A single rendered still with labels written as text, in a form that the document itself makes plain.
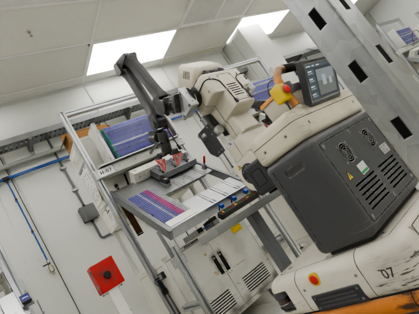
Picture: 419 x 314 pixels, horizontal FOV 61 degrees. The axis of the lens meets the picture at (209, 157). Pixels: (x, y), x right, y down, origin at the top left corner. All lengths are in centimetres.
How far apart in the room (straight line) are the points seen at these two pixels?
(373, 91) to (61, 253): 376
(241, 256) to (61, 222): 210
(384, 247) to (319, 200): 25
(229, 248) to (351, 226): 135
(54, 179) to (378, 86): 398
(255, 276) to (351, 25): 240
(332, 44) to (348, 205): 103
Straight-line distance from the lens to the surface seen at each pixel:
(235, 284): 251
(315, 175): 130
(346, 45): 29
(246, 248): 261
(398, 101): 28
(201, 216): 216
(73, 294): 387
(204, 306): 206
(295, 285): 154
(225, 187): 240
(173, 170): 262
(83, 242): 396
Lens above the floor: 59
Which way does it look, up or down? 10 degrees up
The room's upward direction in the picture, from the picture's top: 33 degrees counter-clockwise
